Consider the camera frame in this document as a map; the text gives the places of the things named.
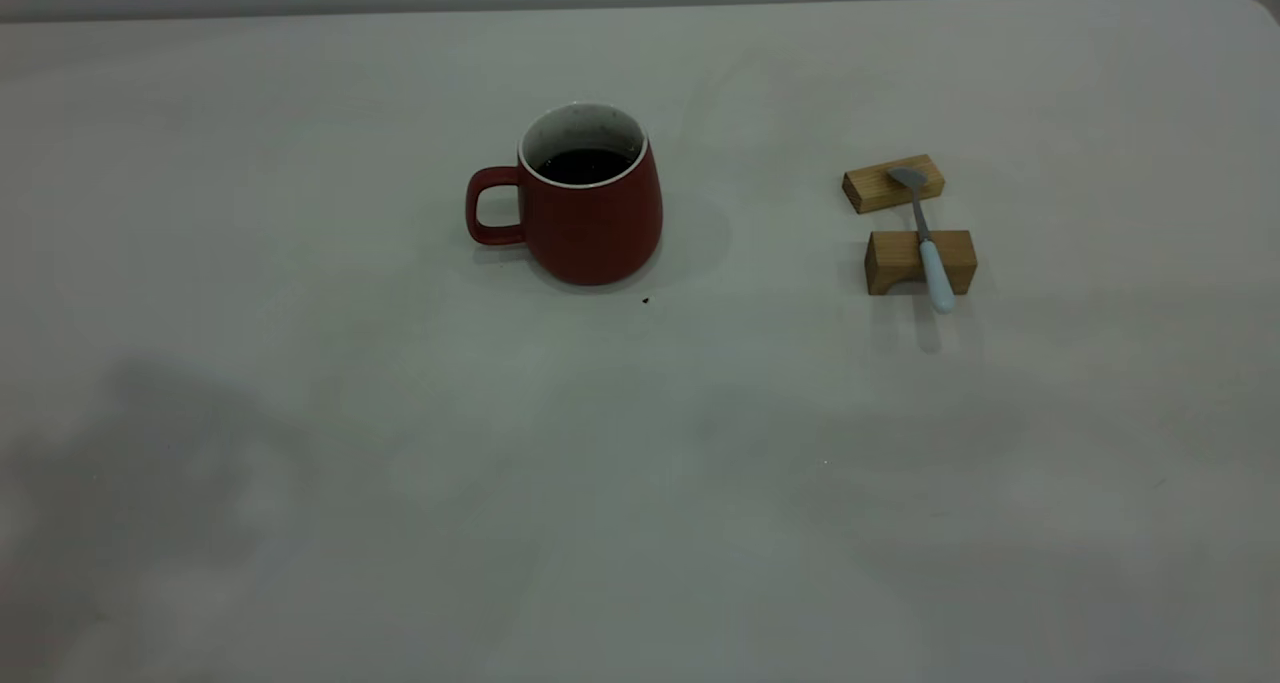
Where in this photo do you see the red ceramic mug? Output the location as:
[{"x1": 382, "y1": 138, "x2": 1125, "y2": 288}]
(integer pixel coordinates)
[{"x1": 465, "y1": 102, "x2": 665, "y2": 287}]

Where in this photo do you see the metal spoon with pale handle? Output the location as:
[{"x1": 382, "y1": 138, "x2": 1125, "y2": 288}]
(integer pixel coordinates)
[{"x1": 886, "y1": 166, "x2": 957, "y2": 314}]

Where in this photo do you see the arch-shaped wooden block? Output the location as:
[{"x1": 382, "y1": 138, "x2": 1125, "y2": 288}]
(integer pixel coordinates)
[{"x1": 865, "y1": 229, "x2": 978, "y2": 297}]

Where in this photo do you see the flat rectangular wooden block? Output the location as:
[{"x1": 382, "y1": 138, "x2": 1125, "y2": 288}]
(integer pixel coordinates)
[{"x1": 842, "y1": 154, "x2": 946, "y2": 215}]

